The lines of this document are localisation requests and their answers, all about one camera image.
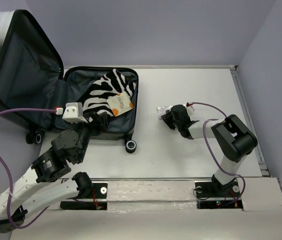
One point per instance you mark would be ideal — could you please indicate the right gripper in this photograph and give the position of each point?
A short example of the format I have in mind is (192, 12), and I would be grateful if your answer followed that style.
(167, 118)

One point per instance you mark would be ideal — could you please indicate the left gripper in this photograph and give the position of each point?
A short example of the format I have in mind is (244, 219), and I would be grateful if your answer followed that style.
(103, 118)

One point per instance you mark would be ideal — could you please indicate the zebra striped blanket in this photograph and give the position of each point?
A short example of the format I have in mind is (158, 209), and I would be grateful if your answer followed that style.
(109, 85)

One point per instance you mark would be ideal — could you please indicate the orange white card packet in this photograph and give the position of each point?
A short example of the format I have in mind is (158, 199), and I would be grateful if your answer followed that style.
(120, 104)

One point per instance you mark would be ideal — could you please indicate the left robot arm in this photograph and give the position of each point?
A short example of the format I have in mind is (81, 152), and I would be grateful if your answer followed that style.
(26, 196)

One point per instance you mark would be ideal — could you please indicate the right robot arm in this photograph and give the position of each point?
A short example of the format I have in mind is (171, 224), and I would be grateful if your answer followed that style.
(228, 140)

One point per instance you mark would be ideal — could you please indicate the black open suitcase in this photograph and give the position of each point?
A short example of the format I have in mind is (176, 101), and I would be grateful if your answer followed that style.
(34, 80)

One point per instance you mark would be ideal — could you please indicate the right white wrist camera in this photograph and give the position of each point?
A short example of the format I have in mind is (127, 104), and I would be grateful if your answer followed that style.
(189, 107)

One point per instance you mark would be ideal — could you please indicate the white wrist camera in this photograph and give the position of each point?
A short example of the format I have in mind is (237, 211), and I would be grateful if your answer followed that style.
(73, 113)
(189, 107)

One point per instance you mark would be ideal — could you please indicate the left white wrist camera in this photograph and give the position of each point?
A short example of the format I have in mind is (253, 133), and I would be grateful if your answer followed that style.
(73, 113)

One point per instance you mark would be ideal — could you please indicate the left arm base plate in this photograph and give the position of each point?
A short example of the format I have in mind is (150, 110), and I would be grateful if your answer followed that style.
(95, 201)

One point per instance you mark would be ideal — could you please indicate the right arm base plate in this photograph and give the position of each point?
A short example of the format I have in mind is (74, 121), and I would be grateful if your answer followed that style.
(210, 197)

